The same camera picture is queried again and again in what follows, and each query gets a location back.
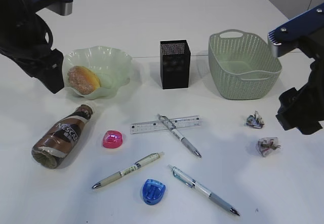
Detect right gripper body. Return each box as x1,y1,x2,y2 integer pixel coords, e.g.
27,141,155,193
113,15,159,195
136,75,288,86
276,36,323,135

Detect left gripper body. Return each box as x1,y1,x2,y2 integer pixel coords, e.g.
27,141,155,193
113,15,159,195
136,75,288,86
1,14,64,94

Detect paper ball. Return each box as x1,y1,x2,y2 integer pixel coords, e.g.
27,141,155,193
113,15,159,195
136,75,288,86
256,137,281,157
246,110,265,129

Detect sugared bread bun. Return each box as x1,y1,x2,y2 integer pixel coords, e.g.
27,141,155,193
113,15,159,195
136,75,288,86
67,66,101,95

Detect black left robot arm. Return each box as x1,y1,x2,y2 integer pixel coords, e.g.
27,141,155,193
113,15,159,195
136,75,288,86
1,0,73,94

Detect green woven plastic basket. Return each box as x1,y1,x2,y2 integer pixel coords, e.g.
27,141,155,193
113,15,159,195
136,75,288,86
208,29,282,100

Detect green wavy glass plate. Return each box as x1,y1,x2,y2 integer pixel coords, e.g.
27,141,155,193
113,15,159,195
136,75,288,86
62,46,132,100

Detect grey grip pen on ruler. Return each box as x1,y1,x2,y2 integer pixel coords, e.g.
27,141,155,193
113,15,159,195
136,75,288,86
157,114,202,158

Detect pink pencil sharpener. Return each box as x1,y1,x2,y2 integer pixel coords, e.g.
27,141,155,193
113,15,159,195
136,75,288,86
102,130,123,149

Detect blue clear grey-grip pen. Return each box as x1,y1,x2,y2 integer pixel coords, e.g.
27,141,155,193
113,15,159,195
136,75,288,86
168,165,240,216

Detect black mesh pen holder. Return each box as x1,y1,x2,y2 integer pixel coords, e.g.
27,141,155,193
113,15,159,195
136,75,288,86
160,40,191,89

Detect beige grip pen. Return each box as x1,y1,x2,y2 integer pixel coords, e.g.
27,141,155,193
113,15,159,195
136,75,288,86
92,152,165,190

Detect blue pencil sharpener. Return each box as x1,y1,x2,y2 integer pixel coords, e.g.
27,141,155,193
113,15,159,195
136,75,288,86
142,179,166,205

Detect brown Nescafe coffee bottle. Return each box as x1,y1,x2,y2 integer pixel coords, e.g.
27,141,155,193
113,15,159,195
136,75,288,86
31,102,95,169

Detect clear plastic ruler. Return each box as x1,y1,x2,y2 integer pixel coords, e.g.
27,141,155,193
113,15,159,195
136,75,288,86
130,115,201,134

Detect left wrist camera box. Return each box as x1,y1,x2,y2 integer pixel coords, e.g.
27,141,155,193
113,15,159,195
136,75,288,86
30,0,73,16

